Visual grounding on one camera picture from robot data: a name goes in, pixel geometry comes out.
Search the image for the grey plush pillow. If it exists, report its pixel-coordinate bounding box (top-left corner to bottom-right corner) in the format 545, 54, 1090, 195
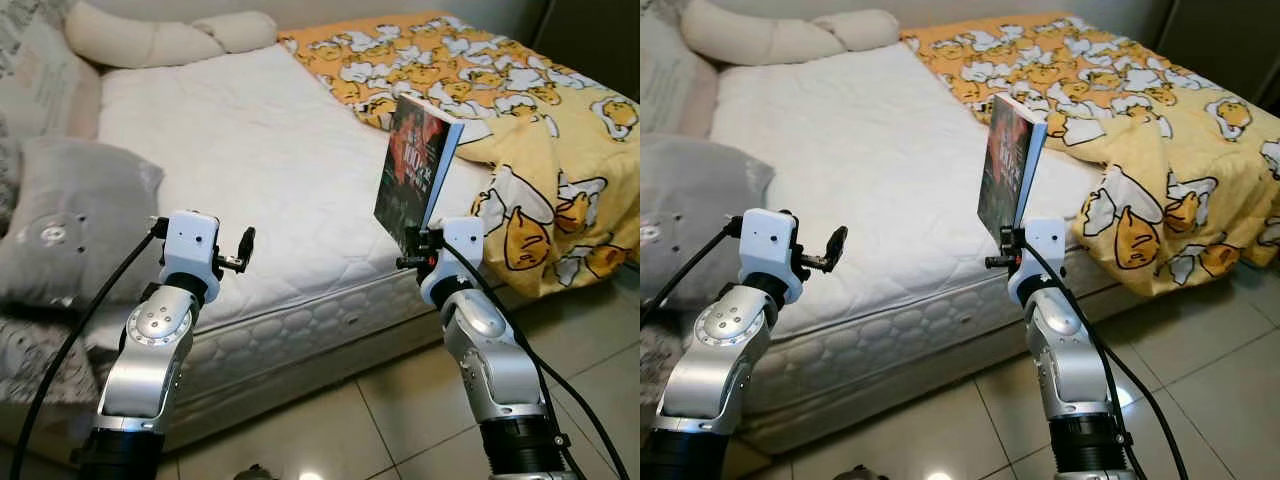
0, 135, 166, 311
640, 133, 776, 311

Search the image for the dark wardrobe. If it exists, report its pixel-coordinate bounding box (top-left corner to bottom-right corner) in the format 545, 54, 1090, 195
530, 0, 641, 101
1160, 0, 1280, 96

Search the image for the dark red cover book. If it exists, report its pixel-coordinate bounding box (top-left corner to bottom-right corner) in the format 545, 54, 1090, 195
977, 93, 1048, 246
373, 95, 466, 256

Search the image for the white quilted mattress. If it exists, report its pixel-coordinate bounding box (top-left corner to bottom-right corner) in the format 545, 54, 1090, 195
85, 42, 561, 446
705, 42, 1181, 456

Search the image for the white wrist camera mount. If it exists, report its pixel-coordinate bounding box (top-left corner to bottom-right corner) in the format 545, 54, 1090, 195
160, 210, 221, 301
418, 217, 486, 306
740, 208, 803, 303
1005, 217, 1069, 306

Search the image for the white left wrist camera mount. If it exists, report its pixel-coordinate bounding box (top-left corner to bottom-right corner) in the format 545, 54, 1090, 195
160, 210, 221, 301
740, 208, 803, 303

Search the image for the long beige bolster pillow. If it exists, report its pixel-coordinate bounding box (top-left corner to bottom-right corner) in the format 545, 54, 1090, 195
65, 0, 279, 69
680, 0, 901, 66

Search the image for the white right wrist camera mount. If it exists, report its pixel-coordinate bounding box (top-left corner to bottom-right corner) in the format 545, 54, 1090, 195
1005, 217, 1069, 306
418, 217, 486, 306

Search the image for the yellow cartoon print blanket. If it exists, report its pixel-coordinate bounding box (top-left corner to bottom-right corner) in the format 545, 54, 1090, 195
900, 12, 1280, 299
278, 12, 641, 301

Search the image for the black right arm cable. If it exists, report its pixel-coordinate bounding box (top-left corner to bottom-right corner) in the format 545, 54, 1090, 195
437, 240, 633, 480
1020, 240, 1191, 480

